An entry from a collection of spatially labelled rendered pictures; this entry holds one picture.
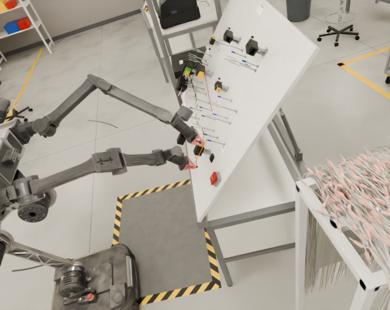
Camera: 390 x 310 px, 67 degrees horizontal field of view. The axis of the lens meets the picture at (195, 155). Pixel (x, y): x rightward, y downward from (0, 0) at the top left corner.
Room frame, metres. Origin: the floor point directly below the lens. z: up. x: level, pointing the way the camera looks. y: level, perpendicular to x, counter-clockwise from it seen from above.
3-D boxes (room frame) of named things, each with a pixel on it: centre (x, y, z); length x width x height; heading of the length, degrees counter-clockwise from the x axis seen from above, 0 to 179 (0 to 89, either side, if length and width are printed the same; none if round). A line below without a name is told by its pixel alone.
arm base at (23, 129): (1.44, 0.81, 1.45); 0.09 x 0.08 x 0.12; 1
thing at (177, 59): (2.39, -0.21, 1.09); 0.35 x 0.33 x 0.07; 175
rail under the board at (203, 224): (1.54, 0.02, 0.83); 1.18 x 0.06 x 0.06; 175
